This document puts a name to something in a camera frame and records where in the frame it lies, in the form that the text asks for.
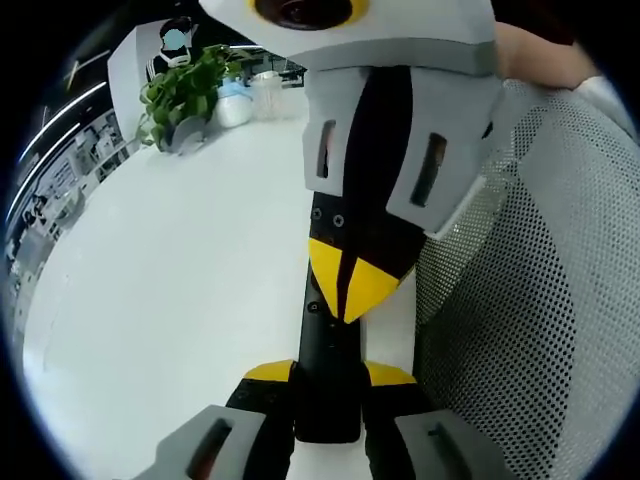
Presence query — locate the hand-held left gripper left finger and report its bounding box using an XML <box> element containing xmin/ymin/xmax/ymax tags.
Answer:
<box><xmin>132</xmin><ymin>358</ymin><xmax>298</xmax><ymax>480</ymax></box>

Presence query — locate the white and blue bottle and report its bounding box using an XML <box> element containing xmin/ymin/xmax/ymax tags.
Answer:
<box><xmin>213</xmin><ymin>79</ymin><xmax>254</xmax><ymax>129</ymax></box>

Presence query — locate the potted green plant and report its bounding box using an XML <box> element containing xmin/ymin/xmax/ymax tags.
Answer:
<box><xmin>135</xmin><ymin>43</ymin><xmax>251</xmax><ymax>154</ymax></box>

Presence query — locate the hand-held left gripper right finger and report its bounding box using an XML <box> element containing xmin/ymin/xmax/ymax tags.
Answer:
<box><xmin>360</xmin><ymin>359</ymin><xmax>507</xmax><ymax>480</ymax></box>

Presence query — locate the black remote control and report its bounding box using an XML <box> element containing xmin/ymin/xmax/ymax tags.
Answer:
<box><xmin>293</xmin><ymin>259</ymin><xmax>370</xmax><ymax>445</ymax></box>

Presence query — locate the clear plastic container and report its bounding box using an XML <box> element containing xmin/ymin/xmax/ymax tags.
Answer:
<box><xmin>249</xmin><ymin>70</ymin><xmax>286</xmax><ymax>121</ymax></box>

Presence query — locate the white square pillar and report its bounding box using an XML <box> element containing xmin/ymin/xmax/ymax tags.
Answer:
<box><xmin>106</xmin><ymin>22</ymin><xmax>201</xmax><ymax>146</ymax></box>

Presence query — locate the white mesh office chair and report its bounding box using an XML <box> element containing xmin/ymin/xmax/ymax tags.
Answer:
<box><xmin>412</xmin><ymin>77</ymin><xmax>640</xmax><ymax>480</ymax></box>

